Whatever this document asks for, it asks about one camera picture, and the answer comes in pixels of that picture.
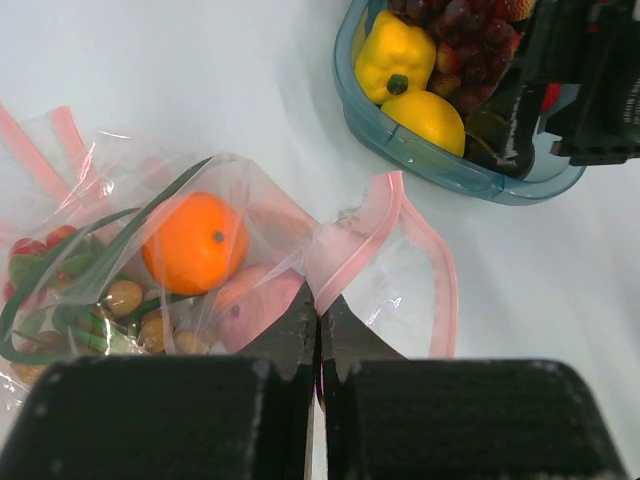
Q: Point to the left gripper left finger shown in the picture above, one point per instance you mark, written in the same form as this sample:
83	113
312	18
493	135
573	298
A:
243	416

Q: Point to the orange fruit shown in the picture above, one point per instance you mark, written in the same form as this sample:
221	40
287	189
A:
194	243

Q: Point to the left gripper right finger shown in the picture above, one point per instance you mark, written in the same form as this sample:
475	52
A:
388	417

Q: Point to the brown longan bunch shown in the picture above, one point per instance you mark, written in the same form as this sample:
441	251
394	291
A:
122	323

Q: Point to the teal plastic food tray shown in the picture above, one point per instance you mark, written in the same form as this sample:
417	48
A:
550	175

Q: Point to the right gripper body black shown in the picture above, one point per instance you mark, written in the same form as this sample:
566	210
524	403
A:
591	48

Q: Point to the red apple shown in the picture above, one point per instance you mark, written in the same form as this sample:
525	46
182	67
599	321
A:
551	96

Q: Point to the dark red grape bunch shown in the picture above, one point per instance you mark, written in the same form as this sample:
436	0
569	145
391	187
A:
475	43

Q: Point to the clear zip bag pink zipper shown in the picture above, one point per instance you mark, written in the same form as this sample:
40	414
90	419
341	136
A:
380	256

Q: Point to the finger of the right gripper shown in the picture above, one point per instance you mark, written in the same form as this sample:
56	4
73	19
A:
500	126

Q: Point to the pink dotted zip bag stack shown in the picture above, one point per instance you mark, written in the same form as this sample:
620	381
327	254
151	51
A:
51	174

